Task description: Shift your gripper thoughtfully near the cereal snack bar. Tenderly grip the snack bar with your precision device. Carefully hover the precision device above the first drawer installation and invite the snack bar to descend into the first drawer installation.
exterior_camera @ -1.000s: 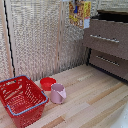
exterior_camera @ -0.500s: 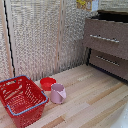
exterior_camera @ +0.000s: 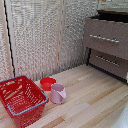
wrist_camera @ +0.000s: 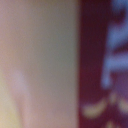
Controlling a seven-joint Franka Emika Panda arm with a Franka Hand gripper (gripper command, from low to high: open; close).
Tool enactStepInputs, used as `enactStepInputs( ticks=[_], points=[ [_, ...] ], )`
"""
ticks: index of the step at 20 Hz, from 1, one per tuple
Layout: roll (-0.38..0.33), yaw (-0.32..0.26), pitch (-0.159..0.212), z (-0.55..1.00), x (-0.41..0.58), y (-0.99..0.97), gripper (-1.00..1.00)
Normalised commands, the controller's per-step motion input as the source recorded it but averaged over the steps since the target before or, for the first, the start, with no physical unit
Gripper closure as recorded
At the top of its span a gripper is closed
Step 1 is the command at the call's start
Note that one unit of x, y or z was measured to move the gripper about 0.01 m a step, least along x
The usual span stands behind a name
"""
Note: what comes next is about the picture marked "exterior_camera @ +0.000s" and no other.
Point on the brown drawer cabinet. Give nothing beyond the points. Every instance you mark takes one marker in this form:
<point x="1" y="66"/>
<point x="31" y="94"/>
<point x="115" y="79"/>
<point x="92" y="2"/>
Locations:
<point x="107" y="41"/>

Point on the red plastic shopping basket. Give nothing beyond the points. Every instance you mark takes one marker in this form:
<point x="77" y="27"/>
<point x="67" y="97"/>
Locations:
<point x="20" y="99"/>

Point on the pink plastic mug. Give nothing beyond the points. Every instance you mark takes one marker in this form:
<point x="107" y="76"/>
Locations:
<point x="58" y="93"/>

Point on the red plastic bowl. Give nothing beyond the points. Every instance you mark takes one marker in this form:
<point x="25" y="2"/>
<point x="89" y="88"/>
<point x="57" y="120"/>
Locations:
<point x="47" y="83"/>

